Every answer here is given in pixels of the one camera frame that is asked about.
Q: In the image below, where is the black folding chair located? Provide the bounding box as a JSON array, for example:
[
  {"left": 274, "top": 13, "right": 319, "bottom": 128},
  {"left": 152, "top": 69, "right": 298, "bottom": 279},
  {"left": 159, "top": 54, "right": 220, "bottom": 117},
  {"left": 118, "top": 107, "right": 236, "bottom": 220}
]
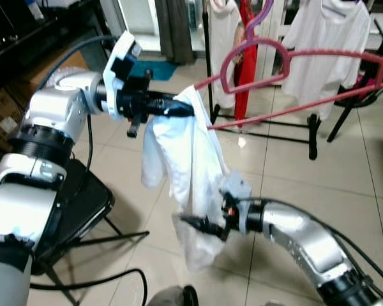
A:
[{"left": 31, "top": 158, "right": 151, "bottom": 305}]

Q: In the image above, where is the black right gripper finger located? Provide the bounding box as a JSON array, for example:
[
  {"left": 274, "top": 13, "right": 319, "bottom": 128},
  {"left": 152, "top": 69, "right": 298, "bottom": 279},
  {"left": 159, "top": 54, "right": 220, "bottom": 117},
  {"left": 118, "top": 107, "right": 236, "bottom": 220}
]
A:
[{"left": 180, "top": 215, "right": 211, "bottom": 234}]

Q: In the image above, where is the black clothes rack chrome rail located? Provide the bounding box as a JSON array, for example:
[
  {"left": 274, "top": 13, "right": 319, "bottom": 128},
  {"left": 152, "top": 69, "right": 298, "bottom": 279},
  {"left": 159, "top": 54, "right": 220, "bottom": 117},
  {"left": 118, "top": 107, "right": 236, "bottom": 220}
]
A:
[{"left": 201, "top": 0, "right": 383, "bottom": 160}]

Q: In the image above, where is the white shirt green blue print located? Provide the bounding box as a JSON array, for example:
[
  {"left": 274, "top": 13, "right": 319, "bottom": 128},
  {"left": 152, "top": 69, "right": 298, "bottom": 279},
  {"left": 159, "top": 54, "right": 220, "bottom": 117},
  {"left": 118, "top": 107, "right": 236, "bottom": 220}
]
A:
[{"left": 140, "top": 86, "right": 234, "bottom": 272}]

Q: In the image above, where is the black shelf unit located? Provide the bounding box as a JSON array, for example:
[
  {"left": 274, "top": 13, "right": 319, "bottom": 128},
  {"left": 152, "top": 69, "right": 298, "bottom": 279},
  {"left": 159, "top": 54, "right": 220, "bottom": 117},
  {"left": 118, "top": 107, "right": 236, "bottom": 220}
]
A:
[{"left": 0, "top": 0, "right": 109, "bottom": 87}]

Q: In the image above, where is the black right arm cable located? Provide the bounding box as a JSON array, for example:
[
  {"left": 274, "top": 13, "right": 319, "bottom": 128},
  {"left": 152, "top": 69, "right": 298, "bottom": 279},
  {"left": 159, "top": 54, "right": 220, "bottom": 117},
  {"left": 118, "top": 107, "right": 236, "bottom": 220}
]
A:
[{"left": 239, "top": 198, "right": 383, "bottom": 294}]

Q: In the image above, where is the brown cardboard box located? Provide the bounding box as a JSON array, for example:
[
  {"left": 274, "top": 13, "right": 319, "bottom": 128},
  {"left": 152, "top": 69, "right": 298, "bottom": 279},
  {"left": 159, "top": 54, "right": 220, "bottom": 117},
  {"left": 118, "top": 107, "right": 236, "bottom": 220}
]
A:
[{"left": 0, "top": 88, "right": 23, "bottom": 150}]

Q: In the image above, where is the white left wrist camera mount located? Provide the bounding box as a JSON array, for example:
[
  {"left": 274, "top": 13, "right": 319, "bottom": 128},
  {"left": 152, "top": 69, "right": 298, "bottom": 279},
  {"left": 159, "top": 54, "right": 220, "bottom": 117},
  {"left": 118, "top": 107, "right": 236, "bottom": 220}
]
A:
[{"left": 104, "top": 31, "right": 143, "bottom": 122}]

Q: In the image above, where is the grey curtain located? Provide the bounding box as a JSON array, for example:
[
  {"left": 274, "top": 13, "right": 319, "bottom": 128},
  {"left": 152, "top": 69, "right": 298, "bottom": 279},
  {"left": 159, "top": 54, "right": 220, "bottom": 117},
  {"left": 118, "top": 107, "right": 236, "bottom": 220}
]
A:
[{"left": 154, "top": 0, "right": 195, "bottom": 64}]

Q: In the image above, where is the glass sliding door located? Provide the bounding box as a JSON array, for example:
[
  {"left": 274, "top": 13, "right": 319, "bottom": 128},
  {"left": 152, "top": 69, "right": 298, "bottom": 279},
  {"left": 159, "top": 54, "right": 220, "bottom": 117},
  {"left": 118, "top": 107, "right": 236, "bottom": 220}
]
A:
[{"left": 118, "top": 0, "right": 160, "bottom": 53}]

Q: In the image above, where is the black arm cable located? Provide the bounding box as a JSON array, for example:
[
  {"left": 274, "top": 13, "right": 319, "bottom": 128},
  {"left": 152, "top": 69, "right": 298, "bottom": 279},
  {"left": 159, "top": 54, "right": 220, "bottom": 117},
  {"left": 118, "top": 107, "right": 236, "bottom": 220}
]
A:
[
  {"left": 38, "top": 34, "right": 119, "bottom": 192},
  {"left": 239, "top": 198, "right": 383, "bottom": 294}
]

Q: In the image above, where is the red shirt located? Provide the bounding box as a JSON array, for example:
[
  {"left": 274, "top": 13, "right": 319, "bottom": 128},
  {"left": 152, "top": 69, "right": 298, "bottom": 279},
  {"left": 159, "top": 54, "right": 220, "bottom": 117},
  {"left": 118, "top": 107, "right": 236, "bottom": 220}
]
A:
[{"left": 236, "top": 0, "right": 259, "bottom": 122}]

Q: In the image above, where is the teal floor mat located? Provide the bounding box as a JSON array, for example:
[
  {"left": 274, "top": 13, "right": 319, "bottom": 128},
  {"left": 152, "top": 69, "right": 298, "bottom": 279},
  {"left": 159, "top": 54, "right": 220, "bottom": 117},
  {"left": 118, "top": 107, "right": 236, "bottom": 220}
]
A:
[{"left": 129, "top": 61, "right": 179, "bottom": 82}]

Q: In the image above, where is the white shirt small chest logo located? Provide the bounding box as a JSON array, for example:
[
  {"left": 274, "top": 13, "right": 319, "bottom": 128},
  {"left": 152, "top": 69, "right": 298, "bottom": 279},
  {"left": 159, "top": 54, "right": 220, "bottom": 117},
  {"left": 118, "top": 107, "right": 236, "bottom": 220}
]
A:
[{"left": 283, "top": 0, "right": 373, "bottom": 120}]

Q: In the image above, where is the red plastic clothes hanger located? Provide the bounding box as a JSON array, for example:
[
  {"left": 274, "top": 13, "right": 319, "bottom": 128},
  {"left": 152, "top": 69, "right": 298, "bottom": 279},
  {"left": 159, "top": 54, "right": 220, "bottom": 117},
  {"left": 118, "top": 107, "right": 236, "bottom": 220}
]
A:
[{"left": 193, "top": 0, "right": 383, "bottom": 131}]

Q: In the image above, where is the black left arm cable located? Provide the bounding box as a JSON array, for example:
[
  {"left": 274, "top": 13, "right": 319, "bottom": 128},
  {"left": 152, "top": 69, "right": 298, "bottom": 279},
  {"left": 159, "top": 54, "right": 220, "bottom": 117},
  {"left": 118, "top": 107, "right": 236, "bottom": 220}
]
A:
[{"left": 38, "top": 34, "right": 119, "bottom": 192}]

